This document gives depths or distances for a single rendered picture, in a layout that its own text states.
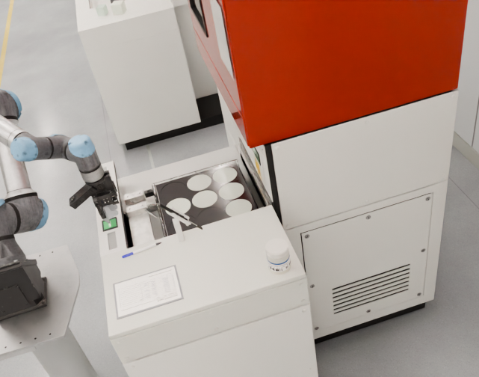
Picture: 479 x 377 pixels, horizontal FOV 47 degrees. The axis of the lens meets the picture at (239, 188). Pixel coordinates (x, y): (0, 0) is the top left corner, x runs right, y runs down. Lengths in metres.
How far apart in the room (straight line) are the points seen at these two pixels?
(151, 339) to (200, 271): 0.26
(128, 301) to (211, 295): 0.26
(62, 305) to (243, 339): 0.66
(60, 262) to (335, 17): 1.34
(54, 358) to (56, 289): 0.31
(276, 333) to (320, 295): 0.55
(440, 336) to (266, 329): 1.13
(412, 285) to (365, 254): 0.38
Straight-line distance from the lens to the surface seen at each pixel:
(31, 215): 2.09
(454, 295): 2.92
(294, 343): 1.97
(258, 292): 1.70
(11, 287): 2.02
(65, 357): 2.33
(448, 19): 1.86
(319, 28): 1.66
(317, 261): 2.23
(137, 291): 1.78
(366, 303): 2.57
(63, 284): 2.13
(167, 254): 1.86
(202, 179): 2.22
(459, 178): 3.55
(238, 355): 1.92
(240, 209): 2.04
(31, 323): 2.07
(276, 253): 1.64
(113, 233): 2.02
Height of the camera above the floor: 2.26
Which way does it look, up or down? 40 degrees down
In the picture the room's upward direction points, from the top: 11 degrees counter-clockwise
